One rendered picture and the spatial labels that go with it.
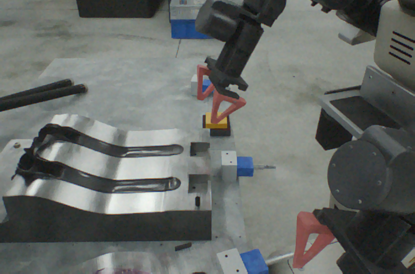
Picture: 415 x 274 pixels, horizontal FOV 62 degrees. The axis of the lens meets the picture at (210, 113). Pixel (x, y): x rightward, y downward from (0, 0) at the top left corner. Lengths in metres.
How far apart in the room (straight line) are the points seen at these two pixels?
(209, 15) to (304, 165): 1.63
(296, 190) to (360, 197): 1.69
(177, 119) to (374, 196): 0.82
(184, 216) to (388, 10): 0.53
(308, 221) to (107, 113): 0.81
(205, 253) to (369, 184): 0.41
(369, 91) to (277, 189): 1.31
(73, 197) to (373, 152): 0.55
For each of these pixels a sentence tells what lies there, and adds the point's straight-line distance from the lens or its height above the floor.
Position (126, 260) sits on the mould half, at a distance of 0.62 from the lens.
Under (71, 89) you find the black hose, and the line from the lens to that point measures 1.22.
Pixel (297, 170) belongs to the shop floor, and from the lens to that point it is 2.12.
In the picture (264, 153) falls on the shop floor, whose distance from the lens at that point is 2.19.
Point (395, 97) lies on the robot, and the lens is 0.70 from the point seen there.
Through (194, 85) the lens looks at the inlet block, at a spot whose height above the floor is 0.84.
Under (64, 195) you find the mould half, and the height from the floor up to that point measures 0.91.
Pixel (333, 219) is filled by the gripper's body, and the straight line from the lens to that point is 0.41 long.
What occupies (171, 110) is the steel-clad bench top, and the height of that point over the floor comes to 0.80.
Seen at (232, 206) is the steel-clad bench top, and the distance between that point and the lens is 0.79.
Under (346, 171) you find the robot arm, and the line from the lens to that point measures 0.32.
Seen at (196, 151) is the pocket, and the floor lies 0.86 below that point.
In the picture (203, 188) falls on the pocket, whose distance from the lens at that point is 0.74.
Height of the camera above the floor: 1.39
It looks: 33 degrees down
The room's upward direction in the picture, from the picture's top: straight up
